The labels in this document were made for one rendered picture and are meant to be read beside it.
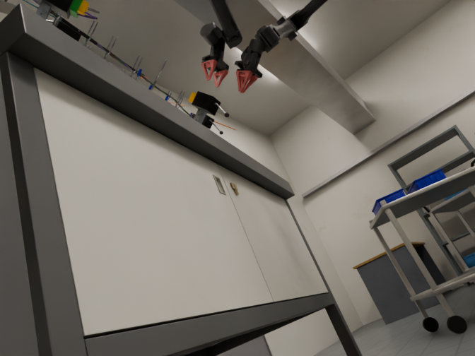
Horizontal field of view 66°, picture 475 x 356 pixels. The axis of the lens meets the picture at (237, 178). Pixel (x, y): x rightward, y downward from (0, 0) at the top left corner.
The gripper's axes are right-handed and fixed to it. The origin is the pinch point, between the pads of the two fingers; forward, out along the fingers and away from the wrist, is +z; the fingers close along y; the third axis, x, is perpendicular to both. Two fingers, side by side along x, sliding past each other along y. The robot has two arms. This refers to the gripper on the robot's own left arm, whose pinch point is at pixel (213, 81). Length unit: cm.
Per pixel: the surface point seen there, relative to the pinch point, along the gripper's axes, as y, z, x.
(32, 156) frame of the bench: 77, 64, 42
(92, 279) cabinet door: 69, 78, 49
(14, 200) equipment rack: 81, 72, 52
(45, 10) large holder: 69, 23, 11
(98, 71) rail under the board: 67, 45, 36
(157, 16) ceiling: -125, -213, -214
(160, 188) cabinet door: 51, 61, 38
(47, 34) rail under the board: 77, 44, 36
